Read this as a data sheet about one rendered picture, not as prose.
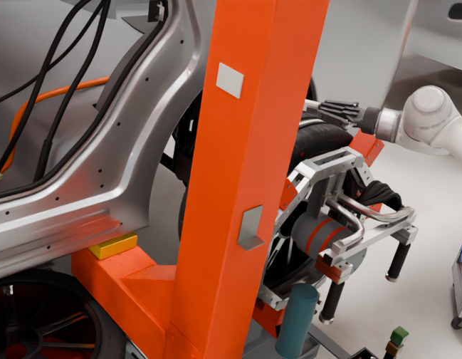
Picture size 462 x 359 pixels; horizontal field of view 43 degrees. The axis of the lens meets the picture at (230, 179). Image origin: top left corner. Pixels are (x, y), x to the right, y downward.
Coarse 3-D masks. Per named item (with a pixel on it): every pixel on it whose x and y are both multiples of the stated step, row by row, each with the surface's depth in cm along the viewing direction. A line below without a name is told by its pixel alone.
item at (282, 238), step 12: (312, 156) 178; (348, 180) 201; (300, 204) 199; (336, 216) 210; (288, 228) 199; (276, 240) 194; (288, 240) 198; (276, 252) 196; (288, 252) 202; (300, 252) 212; (276, 264) 209; (288, 264) 206; (300, 264) 208; (264, 276) 200; (276, 276) 203; (288, 276) 206
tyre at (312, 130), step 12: (300, 120) 180; (300, 132) 173; (312, 132) 174; (324, 132) 177; (336, 132) 181; (348, 132) 188; (300, 144) 170; (312, 144) 174; (324, 144) 178; (336, 144) 183; (348, 144) 188; (300, 156) 172; (288, 168) 171; (348, 192) 206; (180, 216) 183; (180, 228) 185; (180, 240) 188; (312, 264) 214
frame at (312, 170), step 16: (304, 160) 171; (320, 160) 173; (336, 160) 174; (352, 160) 178; (304, 176) 167; (320, 176) 168; (352, 176) 194; (368, 176) 190; (304, 192) 167; (352, 192) 202; (288, 208) 166; (272, 240) 168; (304, 272) 207; (320, 272) 206; (288, 288) 201; (272, 304) 188
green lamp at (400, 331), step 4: (396, 328) 184; (400, 328) 184; (392, 332) 183; (396, 332) 182; (400, 332) 183; (404, 332) 183; (408, 332) 183; (392, 336) 184; (396, 336) 183; (400, 336) 181; (404, 336) 182; (392, 340) 184; (396, 340) 183; (400, 340) 182; (404, 340) 183; (400, 344) 182
